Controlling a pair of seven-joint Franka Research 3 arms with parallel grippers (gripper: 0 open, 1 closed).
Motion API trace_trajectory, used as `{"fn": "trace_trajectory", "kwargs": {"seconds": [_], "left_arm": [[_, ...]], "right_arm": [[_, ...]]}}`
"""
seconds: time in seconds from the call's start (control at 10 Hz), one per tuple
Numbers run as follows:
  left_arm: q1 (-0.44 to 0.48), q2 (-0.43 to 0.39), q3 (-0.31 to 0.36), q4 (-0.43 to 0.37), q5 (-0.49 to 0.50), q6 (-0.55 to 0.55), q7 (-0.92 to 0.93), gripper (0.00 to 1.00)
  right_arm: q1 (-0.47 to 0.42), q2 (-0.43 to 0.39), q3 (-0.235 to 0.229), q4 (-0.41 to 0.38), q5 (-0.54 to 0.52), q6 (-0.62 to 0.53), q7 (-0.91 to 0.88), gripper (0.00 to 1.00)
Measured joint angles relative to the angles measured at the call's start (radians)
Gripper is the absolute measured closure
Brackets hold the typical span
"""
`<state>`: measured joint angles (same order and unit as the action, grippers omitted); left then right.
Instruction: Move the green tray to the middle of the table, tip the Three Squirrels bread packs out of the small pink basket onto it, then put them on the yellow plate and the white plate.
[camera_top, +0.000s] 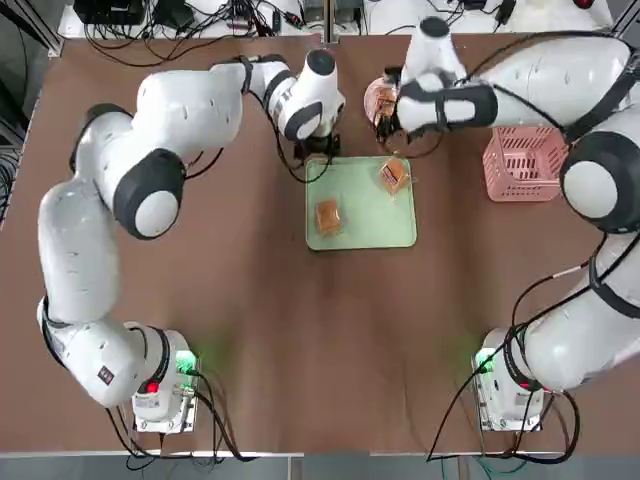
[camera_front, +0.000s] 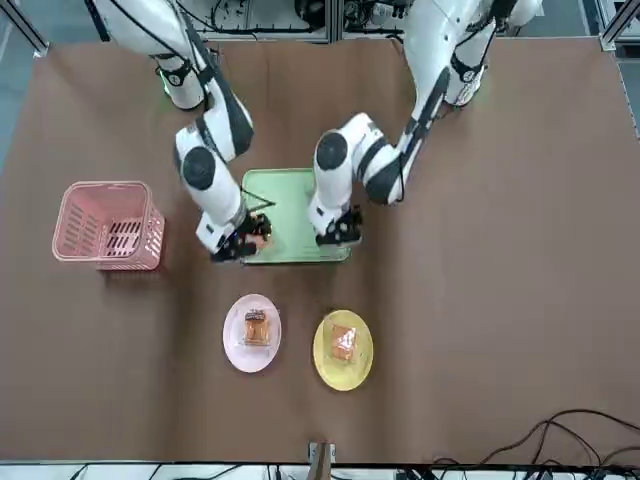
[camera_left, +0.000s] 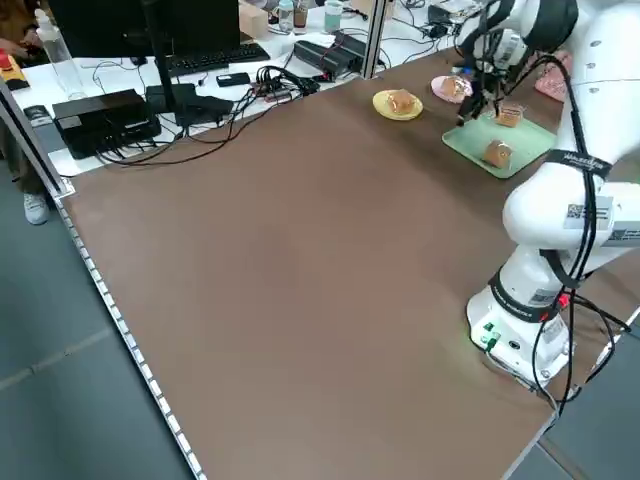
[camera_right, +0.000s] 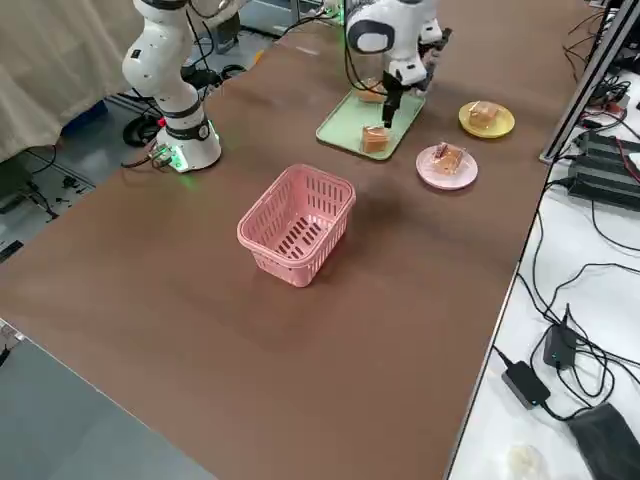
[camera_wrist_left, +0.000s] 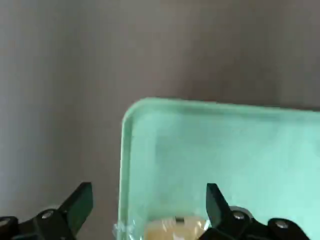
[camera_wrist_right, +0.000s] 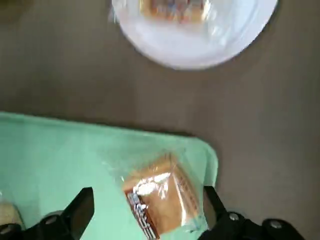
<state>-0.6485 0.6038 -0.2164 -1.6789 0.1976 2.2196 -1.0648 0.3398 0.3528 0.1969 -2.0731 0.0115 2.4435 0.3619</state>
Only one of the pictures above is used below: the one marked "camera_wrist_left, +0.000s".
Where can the clear-wrapped bread pack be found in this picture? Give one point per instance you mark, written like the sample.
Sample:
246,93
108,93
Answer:
172,230

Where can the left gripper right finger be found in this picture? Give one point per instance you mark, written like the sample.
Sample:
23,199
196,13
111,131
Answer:
225,225

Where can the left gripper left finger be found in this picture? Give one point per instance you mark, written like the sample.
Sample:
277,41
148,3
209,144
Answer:
62,220

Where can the green plastic tray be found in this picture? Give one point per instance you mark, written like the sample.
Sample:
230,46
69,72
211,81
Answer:
225,150

